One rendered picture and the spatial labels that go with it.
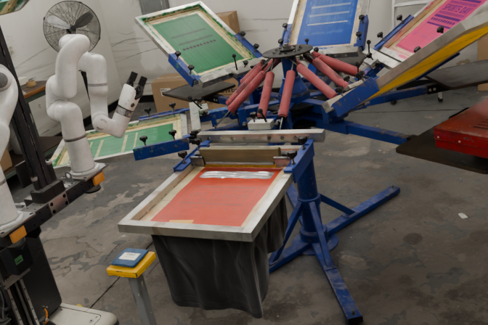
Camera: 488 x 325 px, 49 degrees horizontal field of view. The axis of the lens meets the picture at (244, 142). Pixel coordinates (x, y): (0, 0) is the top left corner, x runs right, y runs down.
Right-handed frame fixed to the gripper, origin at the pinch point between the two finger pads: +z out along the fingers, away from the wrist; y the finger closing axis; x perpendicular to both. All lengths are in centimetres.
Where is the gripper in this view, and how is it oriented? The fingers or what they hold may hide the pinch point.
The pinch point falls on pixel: (139, 76)
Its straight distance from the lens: 244.2
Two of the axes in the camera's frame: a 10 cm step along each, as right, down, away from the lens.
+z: 4.0, -9.2, -0.7
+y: -6.0, -3.2, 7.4
